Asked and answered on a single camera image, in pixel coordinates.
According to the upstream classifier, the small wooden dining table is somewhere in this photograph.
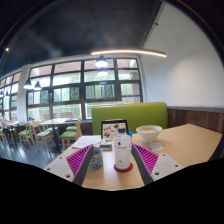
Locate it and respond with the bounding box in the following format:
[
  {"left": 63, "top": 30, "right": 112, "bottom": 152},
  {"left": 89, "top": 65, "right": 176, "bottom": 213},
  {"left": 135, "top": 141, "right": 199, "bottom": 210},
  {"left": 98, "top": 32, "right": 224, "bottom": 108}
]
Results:
[{"left": 4, "top": 120, "right": 24, "bottom": 148}]

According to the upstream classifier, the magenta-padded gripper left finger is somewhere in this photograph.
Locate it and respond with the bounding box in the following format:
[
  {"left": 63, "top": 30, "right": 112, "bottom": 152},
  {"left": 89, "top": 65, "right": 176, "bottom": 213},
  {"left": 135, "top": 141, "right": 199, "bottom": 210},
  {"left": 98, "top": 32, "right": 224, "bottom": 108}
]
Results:
[{"left": 43, "top": 143, "right": 95, "bottom": 187}]

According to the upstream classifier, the group of green-seated wooden chairs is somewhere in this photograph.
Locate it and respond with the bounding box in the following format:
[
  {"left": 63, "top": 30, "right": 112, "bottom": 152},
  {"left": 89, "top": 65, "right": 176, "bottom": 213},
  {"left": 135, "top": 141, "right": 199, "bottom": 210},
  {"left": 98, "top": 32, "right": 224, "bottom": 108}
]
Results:
[{"left": 0, "top": 118, "right": 83, "bottom": 153}]

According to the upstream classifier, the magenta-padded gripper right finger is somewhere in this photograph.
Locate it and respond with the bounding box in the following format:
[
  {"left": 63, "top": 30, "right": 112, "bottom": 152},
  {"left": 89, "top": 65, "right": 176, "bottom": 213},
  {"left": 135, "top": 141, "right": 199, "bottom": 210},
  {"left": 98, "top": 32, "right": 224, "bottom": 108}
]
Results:
[{"left": 129, "top": 143, "right": 184, "bottom": 186}]

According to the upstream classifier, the flat round red coaster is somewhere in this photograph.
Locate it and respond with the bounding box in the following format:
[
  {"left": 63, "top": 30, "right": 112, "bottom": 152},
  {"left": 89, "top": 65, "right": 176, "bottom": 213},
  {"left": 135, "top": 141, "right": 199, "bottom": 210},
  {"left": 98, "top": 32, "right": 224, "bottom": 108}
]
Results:
[{"left": 113, "top": 162, "right": 134, "bottom": 174}]

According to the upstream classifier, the clear plastic water bottle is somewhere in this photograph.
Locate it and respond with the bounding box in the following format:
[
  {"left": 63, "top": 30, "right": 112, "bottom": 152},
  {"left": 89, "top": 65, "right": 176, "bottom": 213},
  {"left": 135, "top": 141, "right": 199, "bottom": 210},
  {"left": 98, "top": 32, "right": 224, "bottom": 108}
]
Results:
[{"left": 113, "top": 126, "right": 132, "bottom": 171}]

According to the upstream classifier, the open white book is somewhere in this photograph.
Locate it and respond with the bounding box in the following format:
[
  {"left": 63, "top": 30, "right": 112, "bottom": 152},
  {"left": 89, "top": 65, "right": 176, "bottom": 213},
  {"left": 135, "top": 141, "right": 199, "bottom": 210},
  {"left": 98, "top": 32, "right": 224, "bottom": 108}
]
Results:
[{"left": 71, "top": 134, "right": 103, "bottom": 150}]

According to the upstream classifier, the white ceramic bowl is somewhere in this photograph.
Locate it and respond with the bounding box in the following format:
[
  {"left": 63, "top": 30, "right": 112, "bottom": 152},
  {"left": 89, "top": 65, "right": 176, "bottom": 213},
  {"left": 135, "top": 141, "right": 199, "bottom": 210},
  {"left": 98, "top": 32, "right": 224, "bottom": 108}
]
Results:
[{"left": 135, "top": 124, "right": 164, "bottom": 143}]

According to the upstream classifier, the person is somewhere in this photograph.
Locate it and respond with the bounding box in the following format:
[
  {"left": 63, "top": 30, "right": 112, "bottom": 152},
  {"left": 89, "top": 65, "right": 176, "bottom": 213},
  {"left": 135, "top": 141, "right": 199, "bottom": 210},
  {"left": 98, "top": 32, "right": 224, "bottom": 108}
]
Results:
[{"left": 0, "top": 110, "right": 11, "bottom": 134}]

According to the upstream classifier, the green speckled enamel mug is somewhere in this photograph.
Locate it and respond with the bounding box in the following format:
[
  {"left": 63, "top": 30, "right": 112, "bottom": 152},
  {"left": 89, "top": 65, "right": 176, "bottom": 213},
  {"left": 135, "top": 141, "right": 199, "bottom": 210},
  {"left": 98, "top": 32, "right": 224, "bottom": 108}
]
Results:
[{"left": 89, "top": 146, "right": 104, "bottom": 170}]

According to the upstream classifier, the group of black pendant lamps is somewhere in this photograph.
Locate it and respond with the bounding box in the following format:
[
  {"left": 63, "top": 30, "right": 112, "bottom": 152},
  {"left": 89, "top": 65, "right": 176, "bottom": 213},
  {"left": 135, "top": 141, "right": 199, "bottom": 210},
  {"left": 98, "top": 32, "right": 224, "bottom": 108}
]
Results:
[{"left": 0, "top": 54, "right": 110, "bottom": 98}]

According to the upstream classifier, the curved linear ceiling light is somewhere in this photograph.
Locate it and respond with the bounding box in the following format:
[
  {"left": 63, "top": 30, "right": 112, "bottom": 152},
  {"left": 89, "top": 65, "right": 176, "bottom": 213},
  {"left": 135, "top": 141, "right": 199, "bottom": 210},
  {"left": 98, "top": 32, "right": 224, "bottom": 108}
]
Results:
[{"left": 90, "top": 48, "right": 168, "bottom": 58}]

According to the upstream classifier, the large wooden dining table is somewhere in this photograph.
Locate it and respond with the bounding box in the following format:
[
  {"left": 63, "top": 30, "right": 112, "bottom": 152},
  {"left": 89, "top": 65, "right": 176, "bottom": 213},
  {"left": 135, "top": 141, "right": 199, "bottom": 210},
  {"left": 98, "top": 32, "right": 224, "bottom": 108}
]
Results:
[{"left": 38, "top": 117, "right": 71, "bottom": 153}]

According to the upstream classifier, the white paper napkin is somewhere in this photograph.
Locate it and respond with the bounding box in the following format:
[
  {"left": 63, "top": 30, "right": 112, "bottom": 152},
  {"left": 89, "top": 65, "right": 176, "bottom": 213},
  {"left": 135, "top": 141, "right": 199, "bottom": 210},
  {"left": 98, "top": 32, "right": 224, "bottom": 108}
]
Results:
[{"left": 149, "top": 141, "right": 165, "bottom": 151}]

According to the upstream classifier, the green upholstered bench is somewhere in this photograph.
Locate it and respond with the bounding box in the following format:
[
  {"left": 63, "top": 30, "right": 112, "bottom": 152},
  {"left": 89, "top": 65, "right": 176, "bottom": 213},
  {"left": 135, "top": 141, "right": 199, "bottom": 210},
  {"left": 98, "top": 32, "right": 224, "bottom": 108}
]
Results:
[{"left": 91, "top": 101, "right": 169, "bottom": 135}]

